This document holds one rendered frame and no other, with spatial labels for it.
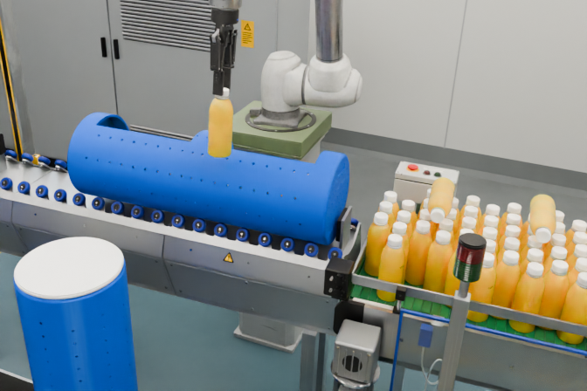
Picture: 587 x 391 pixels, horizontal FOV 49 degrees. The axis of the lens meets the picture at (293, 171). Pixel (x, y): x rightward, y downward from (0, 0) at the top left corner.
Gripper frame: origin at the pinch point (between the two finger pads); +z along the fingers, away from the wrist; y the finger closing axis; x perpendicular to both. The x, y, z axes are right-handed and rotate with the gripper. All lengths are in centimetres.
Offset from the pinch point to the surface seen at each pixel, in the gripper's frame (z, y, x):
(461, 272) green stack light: 28, 24, 74
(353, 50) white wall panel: 41, -294, -34
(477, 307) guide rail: 48, 4, 80
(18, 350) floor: 146, -27, -106
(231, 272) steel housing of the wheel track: 62, -3, 5
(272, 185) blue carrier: 28.7, -1.9, 16.6
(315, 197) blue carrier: 29.4, -1.7, 30.2
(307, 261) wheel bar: 52, -5, 29
